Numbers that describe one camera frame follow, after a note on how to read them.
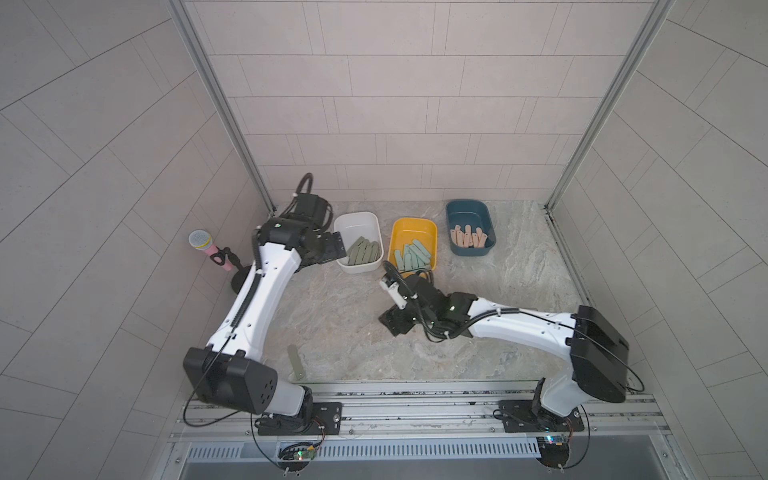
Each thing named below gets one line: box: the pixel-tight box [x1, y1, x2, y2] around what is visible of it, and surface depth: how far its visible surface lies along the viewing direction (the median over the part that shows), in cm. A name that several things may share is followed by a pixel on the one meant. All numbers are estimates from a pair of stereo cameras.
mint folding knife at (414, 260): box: [408, 249, 419, 270], surface depth 101 cm
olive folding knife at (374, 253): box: [368, 241, 380, 263], surface depth 102 cm
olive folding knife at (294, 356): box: [287, 344, 305, 380], surface depth 82 cm
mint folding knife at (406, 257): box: [401, 244, 411, 272], surface depth 102 cm
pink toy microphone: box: [188, 229, 233, 271], surface depth 78 cm
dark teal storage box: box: [446, 199, 496, 257], surface depth 111 cm
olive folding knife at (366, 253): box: [360, 239, 373, 265], surface depth 101 cm
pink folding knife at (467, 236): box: [464, 224, 472, 248], surface depth 107 cm
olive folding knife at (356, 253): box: [347, 236, 368, 265], surface depth 103 cm
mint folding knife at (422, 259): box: [414, 248, 430, 268], surface depth 101 cm
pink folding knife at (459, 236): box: [455, 224, 464, 248], surface depth 107 cm
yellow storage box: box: [388, 217, 438, 279], surface depth 105 cm
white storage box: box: [334, 211, 384, 274], surface depth 107 cm
